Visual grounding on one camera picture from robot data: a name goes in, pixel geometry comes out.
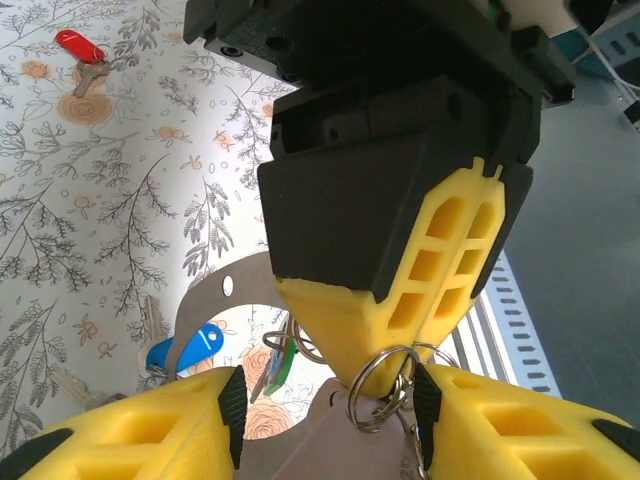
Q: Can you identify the grey slotted bar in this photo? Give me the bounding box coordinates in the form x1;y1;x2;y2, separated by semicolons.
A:
574;9;640;69

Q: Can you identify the grey metal sheet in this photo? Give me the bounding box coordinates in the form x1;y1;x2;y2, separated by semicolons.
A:
494;94;640;436

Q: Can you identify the silver key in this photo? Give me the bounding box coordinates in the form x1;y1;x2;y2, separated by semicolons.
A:
72;62;109;99
49;368;126;412
248;349;281;404
142;294;162;347

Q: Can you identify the green plastic key tag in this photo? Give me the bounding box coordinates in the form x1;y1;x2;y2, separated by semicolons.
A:
262;339;296;396

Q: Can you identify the lilac plastic key tag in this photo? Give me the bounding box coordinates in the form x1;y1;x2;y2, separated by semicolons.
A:
284;377;426;480

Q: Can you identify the grey slotted cable duct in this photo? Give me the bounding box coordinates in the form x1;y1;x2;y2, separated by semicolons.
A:
449;249;564;396

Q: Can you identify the steel split ring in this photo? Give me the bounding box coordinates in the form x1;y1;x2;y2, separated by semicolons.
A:
348;344;424;434

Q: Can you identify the white cable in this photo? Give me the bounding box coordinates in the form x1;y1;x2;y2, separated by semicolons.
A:
584;34;640;101

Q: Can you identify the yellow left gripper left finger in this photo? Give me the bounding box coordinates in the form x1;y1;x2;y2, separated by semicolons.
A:
0;364;249;480

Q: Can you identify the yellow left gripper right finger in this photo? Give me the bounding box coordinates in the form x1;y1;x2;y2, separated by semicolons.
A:
412;362;640;480

